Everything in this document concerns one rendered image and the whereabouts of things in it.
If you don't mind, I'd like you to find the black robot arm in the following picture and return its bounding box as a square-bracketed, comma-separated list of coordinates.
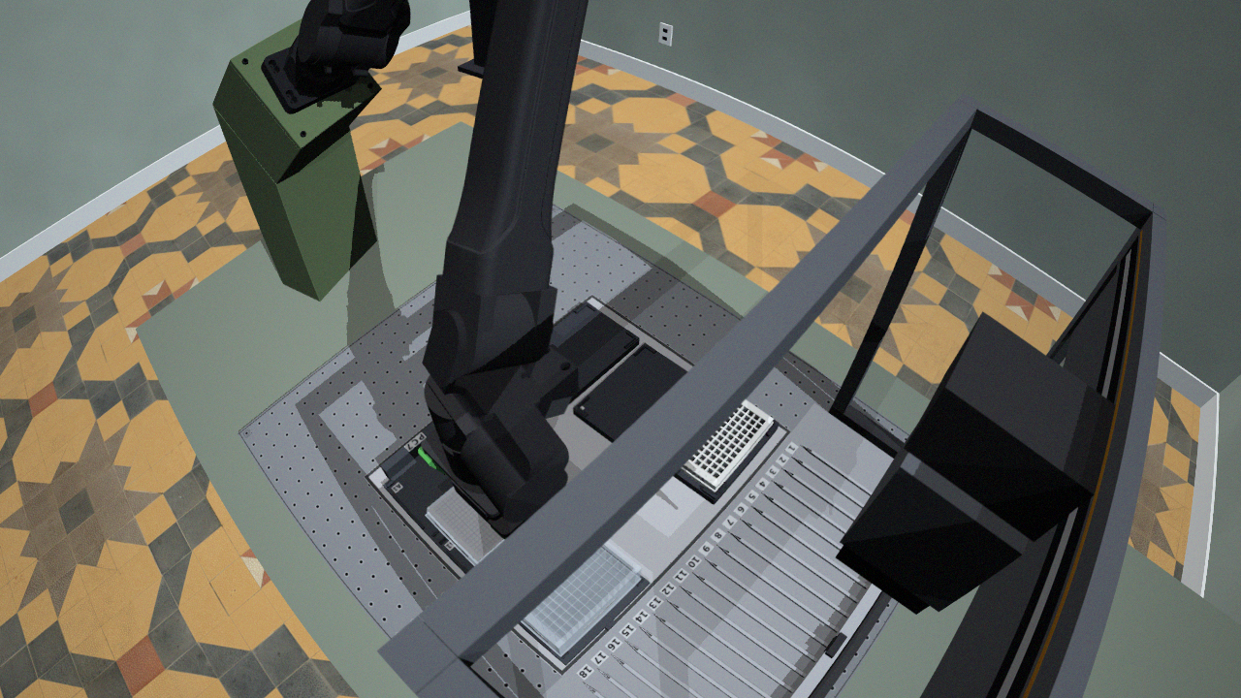
[261, 0, 589, 523]

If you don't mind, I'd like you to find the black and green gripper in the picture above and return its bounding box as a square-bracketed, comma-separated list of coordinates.
[418, 430, 525, 540]

